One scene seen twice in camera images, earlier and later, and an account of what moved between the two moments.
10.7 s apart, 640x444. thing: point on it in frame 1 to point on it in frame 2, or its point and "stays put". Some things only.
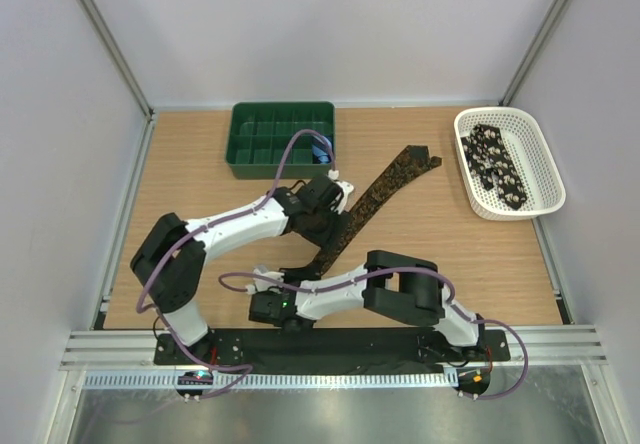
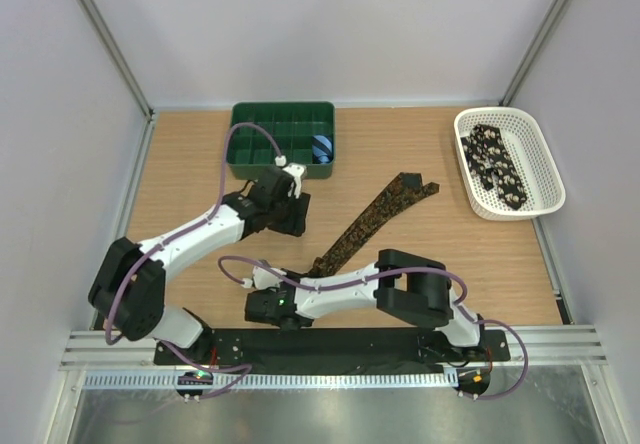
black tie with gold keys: x=412 y=160 to x=403 y=190
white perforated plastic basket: x=526 y=137 stays put
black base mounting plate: x=328 y=348 stays put
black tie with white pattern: x=488 y=158 stays put
